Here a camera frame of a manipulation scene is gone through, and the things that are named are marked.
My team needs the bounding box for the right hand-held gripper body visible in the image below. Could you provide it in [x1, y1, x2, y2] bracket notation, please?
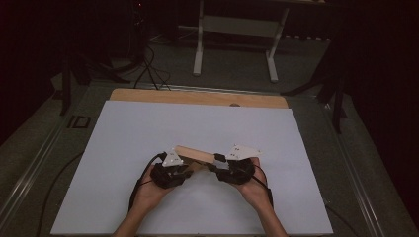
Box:
[215, 143, 263, 186]

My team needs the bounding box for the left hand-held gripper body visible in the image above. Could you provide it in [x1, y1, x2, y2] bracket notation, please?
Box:
[150, 147, 194, 190]

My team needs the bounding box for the wooden picture frame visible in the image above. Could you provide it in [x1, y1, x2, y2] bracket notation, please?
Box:
[173, 144, 220, 174]

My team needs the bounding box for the person's left hand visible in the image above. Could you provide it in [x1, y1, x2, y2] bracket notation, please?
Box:
[132, 164, 176, 211]

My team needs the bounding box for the person's right hand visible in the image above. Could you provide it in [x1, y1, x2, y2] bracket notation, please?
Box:
[231, 157, 273, 213]

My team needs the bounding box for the white table mat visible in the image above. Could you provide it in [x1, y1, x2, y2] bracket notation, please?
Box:
[50, 99, 334, 235]

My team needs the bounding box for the white metal stand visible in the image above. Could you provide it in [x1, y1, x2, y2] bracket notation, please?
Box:
[192, 0, 291, 83]

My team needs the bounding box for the black tripod stand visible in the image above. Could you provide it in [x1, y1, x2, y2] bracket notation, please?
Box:
[58, 48, 132, 117]
[281, 39, 349, 134]

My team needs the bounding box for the left hand-held gripper cable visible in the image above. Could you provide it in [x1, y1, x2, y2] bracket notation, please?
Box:
[127, 151, 168, 211]

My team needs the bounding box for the hand-held gripper cable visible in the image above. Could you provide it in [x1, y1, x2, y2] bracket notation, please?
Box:
[127, 151, 168, 211]
[253, 163, 275, 209]

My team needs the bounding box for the right hand-held gripper cable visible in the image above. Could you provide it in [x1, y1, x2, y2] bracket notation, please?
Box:
[253, 163, 275, 209]

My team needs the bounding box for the aluminium rail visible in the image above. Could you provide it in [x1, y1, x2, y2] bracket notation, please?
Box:
[144, 82, 288, 97]
[317, 102, 386, 237]
[0, 112, 72, 225]

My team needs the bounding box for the bundle of black cables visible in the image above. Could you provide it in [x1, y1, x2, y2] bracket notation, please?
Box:
[132, 0, 172, 92]

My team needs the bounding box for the black rectangular bracket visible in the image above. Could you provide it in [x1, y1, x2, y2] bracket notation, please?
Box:
[67, 115, 92, 129]

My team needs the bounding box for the thin black cable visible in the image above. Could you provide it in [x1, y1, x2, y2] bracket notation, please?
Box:
[35, 151, 84, 237]
[325, 204, 361, 237]

